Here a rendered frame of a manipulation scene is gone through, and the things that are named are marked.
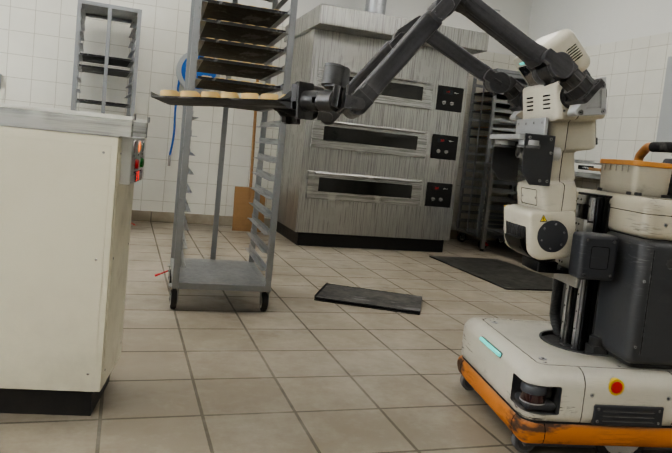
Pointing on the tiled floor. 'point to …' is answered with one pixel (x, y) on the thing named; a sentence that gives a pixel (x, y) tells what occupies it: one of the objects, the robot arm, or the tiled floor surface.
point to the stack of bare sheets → (370, 298)
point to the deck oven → (375, 141)
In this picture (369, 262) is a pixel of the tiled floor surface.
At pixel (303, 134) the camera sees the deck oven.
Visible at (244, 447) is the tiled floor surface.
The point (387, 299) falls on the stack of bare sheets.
